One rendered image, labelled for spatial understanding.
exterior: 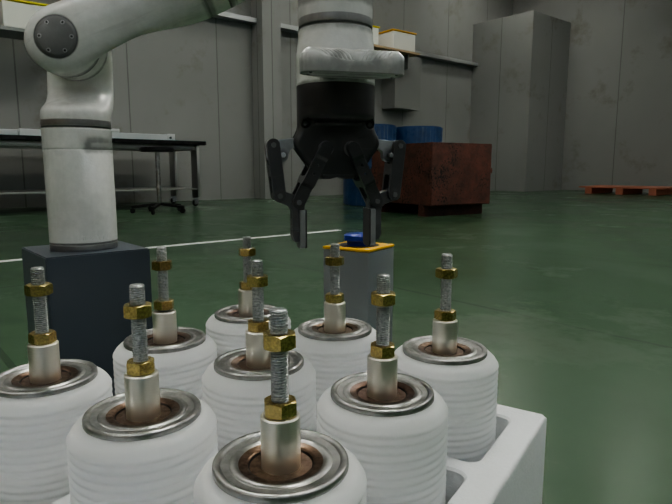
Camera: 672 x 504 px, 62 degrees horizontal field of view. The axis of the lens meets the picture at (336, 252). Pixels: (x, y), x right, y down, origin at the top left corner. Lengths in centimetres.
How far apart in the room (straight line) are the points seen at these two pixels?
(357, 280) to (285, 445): 42
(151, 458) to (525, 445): 31
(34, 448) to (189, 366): 14
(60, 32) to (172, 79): 683
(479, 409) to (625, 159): 1113
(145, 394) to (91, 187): 50
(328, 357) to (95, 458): 24
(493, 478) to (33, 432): 34
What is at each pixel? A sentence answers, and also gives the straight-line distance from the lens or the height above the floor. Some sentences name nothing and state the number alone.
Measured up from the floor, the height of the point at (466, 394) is 23.
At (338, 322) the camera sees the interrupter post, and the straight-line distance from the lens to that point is 57.
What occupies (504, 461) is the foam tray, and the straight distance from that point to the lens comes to 50.
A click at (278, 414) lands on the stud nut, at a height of 28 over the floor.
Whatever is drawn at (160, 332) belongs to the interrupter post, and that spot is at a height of 26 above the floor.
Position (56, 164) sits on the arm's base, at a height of 42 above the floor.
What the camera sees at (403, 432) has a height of 24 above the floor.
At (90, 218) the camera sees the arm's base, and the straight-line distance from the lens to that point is 86.
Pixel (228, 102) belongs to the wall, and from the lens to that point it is 801.
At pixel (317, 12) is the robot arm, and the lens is 54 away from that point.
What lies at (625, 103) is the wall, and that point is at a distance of 1167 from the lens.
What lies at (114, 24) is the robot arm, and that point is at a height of 60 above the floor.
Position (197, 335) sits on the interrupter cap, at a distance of 57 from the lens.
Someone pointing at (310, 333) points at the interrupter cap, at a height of 25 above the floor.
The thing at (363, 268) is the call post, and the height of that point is 29.
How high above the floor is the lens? 41
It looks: 8 degrees down
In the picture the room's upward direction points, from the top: straight up
